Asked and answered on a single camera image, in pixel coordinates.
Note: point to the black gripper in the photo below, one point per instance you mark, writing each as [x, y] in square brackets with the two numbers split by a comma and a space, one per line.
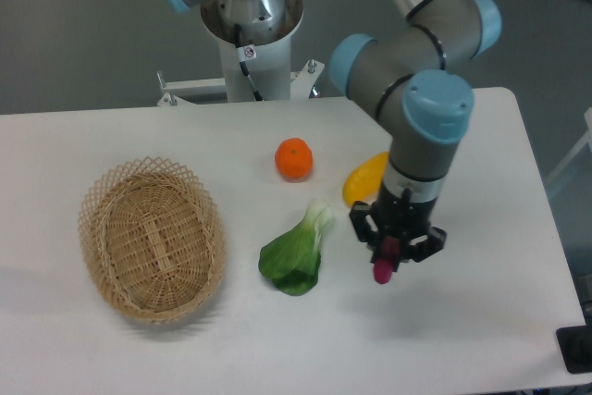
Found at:
[399, 218]

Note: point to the purple sweet potato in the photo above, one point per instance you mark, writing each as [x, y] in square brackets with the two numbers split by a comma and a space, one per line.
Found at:
[386, 260]

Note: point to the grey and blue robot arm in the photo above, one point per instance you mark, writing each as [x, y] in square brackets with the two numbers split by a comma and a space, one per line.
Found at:
[404, 84]

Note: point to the woven wicker basket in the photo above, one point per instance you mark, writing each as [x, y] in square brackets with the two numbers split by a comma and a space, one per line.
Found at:
[152, 240]

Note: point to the yellow mango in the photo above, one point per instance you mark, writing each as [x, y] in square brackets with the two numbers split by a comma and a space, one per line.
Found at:
[365, 180]

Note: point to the green bok choy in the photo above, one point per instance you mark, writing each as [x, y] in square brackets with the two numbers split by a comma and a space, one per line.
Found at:
[291, 262]

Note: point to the orange mandarin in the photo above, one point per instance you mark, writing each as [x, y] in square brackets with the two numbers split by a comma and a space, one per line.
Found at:
[294, 159]

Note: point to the black device at table corner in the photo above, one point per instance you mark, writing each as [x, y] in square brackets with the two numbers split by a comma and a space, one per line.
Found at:
[575, 346]

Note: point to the white metal base frame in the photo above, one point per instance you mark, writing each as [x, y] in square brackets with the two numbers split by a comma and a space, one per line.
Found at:
[214, 91]

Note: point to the white frame at right edge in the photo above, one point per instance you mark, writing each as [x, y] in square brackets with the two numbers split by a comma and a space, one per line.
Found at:
[566, 169]

